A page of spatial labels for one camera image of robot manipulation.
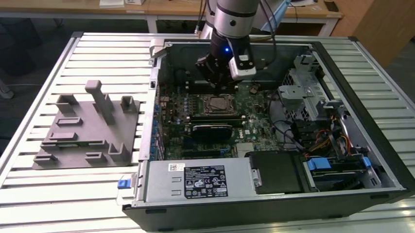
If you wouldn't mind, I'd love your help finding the grey plastic bracket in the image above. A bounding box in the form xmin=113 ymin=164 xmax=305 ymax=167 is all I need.
xmin=317 ymin=99 xmax=345 ymax=115
xmin=294 ymin=55 xmax=318 ymax=70

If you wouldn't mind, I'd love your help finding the silver chipset heat sink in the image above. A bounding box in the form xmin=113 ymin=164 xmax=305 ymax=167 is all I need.
xmin=237 ymin=142 xmax=255 ymax=158

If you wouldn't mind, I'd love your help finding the silver power supply unit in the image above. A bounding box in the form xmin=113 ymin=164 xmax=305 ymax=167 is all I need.
xmin=142 ymin=159 xmax=257 ymax=203

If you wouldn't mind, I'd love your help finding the black phone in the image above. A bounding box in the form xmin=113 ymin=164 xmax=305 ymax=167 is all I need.
xmin=324 ymin=0 xmax=341 ymax=12

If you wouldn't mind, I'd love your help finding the green motherboard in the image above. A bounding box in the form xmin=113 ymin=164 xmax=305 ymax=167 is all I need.
xmin=155 ymin=82 xmax=283 ymax=161

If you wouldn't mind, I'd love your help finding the black graphics card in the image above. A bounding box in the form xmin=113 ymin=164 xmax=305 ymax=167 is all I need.
xmin=191 ymin=123 xmax=234 ymax=140

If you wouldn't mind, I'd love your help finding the black expansion slot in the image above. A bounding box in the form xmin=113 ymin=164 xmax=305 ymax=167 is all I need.
xmin=182 ymin=150 xmax=235 ymax=158

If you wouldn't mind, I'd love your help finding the green RAM stick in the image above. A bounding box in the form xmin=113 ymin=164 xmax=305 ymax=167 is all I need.
xmin=57 ymin=141 xmax=107 ymax=148

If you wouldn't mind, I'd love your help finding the wooden desk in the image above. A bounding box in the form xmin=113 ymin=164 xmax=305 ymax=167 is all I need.
xmin=0 ymin=0 xmax=150 ymax=20
xmin=146 ymin=0 xmax=345 ymax=37

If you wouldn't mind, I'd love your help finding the black drive box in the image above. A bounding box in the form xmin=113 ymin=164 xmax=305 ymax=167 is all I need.
xmin=250 ymin=150 xmax=318 ymax=195

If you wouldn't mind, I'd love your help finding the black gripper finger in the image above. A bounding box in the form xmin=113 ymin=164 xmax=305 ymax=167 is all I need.
xmin=221 ymin=70 xmax=239 ymax=95
xmin=195 ymin=56 xmax=222 ymax=95

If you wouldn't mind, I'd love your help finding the grey parts rack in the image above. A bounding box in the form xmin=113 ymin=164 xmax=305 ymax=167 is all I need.
xmin=31 ymin=79 xmax=146 ymax=170

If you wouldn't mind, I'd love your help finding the CPU socket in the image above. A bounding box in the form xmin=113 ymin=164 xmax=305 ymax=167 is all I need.
xmin=202 ymin=93 xmax=238 ymax=116

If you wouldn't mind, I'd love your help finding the black camera cable gold plug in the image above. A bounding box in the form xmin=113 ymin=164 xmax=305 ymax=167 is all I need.
xmin=254 ymin=0 xmax=279 ymax=71

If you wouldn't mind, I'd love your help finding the silver metal drive cage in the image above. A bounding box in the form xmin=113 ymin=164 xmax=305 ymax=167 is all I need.
xmin=277 ymin=54 xmax=330 ymax=122

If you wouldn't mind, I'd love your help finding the dark chair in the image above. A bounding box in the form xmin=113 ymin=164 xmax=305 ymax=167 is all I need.
xmin=0 ymin=18 xmax=46 ymax=77

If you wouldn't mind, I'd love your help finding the silver disk bay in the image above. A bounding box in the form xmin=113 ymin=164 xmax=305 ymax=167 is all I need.
xmin=301 ymin=155 xmax=384 ymax=192

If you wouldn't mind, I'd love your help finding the silver CPU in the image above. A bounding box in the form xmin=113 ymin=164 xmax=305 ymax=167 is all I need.
xmin=209 ymin=97 xmax=230 ymax=111

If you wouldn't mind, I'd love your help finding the blue disk carrier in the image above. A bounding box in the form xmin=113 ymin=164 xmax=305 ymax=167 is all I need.
xmin=306 ymin=157 xmax=332 ymax=172

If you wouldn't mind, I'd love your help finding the white chair base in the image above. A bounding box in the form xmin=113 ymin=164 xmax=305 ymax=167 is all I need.
xmin=0 ymin=79 xmax=17 ymax=100

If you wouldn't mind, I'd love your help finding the wooden cabinet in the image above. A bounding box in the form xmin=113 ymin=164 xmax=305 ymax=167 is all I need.
xmin=330 ymin=0 xmax=415 ymax=71

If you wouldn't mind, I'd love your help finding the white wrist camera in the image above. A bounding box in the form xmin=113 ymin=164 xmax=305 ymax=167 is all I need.
xmin=229 ymin=41 xmax=258 ymax=81

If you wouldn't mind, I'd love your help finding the coloured power wire bundle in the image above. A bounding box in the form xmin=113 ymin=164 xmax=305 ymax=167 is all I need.
xmin=303 ymin=115 xmax=354 ymax=156

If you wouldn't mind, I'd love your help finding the black PC case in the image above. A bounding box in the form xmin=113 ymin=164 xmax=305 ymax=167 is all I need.
xmin=122 ymin=37 xmax=415 ymax=233

